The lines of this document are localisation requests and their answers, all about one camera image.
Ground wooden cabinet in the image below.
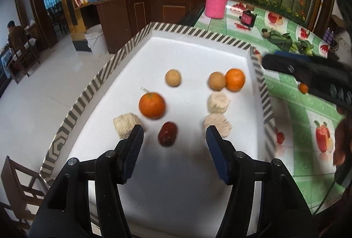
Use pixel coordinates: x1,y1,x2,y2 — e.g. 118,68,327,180
73,0,207,54

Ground dark red date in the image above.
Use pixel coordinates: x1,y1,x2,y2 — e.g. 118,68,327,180
158,121,178,148

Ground beige blocky cake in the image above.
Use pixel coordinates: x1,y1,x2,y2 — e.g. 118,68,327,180
113,113,141,140

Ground person's right hand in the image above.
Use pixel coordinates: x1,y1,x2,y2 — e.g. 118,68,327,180
333,117,352,167

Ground dark green leaf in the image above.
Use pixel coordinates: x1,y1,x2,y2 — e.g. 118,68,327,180
298,40,314,56

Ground leafy greens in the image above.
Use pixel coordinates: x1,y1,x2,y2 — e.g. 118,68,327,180
264,29,293,50

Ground wooden chair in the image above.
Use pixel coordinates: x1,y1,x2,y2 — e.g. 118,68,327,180
7,40,40,78
0,156,47,230

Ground large orange with stem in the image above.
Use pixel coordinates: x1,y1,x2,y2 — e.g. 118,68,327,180
139,87,166,120

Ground black box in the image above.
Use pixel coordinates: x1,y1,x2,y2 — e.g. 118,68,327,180
239,10,257,28

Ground white tray with striped rim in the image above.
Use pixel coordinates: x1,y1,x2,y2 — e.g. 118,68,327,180
40,22,277,238

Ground brown round fruit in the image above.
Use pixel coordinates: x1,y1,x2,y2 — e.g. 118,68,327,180
165,69,182,88
208,72,227,91

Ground white plastic bucket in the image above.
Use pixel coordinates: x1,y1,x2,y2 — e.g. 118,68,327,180
84,24,108,56

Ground beige round cake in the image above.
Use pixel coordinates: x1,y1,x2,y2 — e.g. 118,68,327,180
203,113,232,140
207,91,230,115

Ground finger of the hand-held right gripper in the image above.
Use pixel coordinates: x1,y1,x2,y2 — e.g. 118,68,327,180
273,52,317,63
262,55,301,80

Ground printed green tablecloth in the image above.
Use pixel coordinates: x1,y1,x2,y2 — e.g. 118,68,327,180
192,0,352,216

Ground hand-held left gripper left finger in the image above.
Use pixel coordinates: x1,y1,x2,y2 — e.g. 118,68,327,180
30,124,145,238

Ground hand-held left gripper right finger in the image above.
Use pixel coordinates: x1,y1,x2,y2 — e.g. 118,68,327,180
206,125,319,238

